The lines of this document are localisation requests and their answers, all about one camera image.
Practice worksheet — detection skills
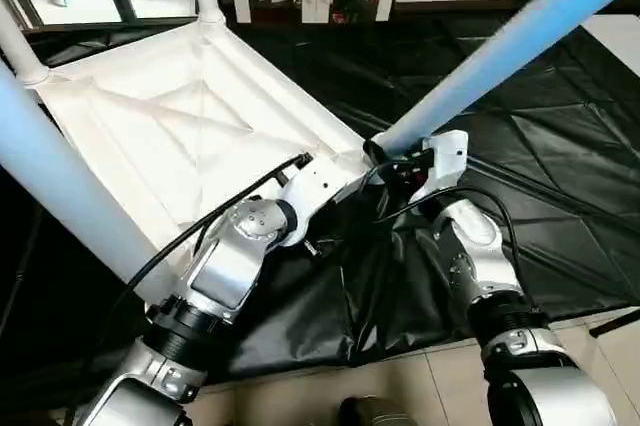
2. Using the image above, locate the white plastic table top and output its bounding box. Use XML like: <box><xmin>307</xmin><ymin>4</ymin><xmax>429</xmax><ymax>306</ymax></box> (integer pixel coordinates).
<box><xmin>30</xmin><ymin>14</ymin><xmax>386</xmax><ymax>302</ymax></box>

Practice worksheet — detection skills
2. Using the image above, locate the black work mat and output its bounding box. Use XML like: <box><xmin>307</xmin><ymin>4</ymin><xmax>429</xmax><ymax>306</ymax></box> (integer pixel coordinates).
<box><xmin>0</xmin><ymin>11</ymin><xmax>640</xmax><ymax>387</ymax></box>

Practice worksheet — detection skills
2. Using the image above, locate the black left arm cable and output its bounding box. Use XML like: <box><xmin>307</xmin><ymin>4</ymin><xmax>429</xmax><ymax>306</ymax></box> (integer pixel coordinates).
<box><xmin>60</xmin><ymin>151</ymin><xmax>313</xmax><ymax>422</ymax></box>

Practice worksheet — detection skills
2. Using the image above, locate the white flat board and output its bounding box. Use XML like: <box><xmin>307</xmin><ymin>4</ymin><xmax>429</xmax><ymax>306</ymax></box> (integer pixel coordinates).
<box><xmin>582</xmin><ymin>14</ymin><xmax>640</xmax><ymax>67</ymax></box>

